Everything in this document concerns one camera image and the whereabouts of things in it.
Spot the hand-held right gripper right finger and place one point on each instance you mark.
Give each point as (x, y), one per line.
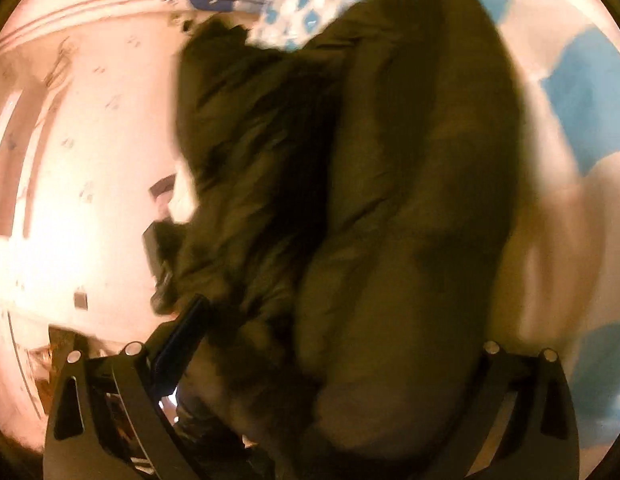
(495, 390)

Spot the wall socket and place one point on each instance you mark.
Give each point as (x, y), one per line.
(80, 298)

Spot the blue white checkered bed sheet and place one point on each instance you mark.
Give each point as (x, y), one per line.
(585, 105)

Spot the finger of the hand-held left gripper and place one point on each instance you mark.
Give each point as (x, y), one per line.
(159, 270)

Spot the dark olive padded jacket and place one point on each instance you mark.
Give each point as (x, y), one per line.
(415, 185)

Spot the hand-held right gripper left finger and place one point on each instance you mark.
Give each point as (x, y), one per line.
(182, 345)

